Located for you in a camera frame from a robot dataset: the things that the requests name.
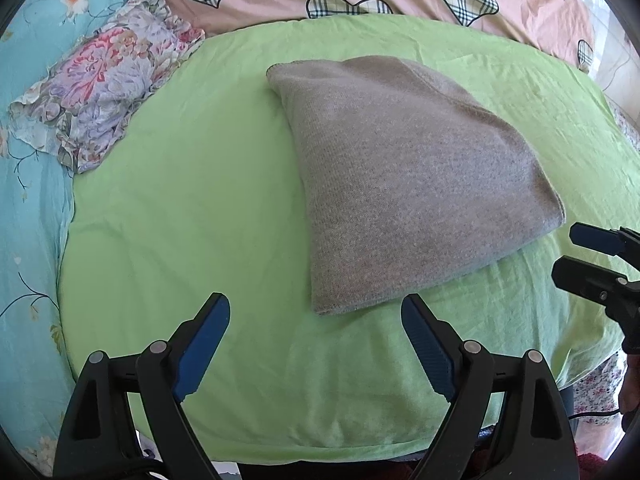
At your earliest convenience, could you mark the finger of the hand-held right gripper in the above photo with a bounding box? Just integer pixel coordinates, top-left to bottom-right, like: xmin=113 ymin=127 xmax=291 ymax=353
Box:
xmin=569 ymin=222 xmax=640 ymax=257
xmin=551 ymin=255 xmax=640 ymax=311

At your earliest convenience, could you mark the white window curtain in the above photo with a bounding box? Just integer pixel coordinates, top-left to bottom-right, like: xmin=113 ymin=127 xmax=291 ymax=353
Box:
xmin=575 ymin=0 xmax=640 ymax=91

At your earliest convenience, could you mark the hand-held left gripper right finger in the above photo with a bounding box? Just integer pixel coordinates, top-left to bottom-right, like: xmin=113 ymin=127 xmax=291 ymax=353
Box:
xmin=401 ymin=294 xmax=581 ymax=480

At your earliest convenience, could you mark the black cable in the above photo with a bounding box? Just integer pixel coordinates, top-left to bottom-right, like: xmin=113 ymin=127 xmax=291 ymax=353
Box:
xmin=570 ymin=407 xmax=623 ymax=422

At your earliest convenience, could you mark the fuzzy knit sweater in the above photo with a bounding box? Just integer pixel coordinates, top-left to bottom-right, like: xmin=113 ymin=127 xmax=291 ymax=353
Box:
xmin=266 ymin=56 xmax=567 ymax=317

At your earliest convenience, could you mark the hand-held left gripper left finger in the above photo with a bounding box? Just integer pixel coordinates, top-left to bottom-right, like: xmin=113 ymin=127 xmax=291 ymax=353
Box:
xmin=52 ymin=292 xmax=231 ymax=480

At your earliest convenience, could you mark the floral ruffled pillow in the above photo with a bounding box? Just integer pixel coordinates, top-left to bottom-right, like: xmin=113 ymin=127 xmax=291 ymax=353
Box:
xmin=9 ymin=0 xmax=206 ymax=175

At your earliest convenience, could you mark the green bed sheet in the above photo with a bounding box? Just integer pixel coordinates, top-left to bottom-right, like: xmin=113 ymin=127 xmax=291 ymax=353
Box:
xmin=57 ymin=12 xmax=640 ymax=461

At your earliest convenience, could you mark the blue floral bed sheet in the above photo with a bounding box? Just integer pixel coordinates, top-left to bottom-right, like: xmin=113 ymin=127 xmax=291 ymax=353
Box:
xmin=0 ymin=0 xmax=156 ymax=478

